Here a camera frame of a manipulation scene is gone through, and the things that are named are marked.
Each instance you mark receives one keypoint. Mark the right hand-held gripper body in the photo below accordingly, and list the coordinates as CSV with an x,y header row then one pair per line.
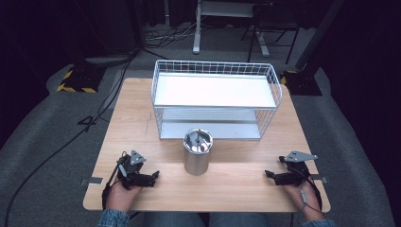
x,y
296,171

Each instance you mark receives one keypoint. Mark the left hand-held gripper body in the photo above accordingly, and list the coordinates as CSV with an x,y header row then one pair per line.
x,y
134,171

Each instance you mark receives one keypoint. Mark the person's right hand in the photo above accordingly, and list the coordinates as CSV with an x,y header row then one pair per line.
x,y
304,200

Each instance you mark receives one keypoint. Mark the person's left hand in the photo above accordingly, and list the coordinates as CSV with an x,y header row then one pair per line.
x,y
121,198

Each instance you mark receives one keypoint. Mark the grey tape strip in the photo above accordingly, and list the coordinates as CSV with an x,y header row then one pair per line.
x,y
93,181
320,178

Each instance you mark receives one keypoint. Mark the stainless steel canister with lid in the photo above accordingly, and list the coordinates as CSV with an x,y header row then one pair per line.
x,y
197,151

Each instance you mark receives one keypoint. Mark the yellow-black striped stand base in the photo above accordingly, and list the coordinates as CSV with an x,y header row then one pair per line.
x,y
80,78
301,83

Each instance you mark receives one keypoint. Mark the black chair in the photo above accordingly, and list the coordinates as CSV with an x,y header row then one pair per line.
x,y
272,22

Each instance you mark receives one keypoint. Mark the dark metal stand post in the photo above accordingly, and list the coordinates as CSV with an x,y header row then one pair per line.
x,y
320,34

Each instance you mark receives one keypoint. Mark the white desk frame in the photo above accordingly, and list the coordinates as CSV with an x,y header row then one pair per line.
x,y
198,28

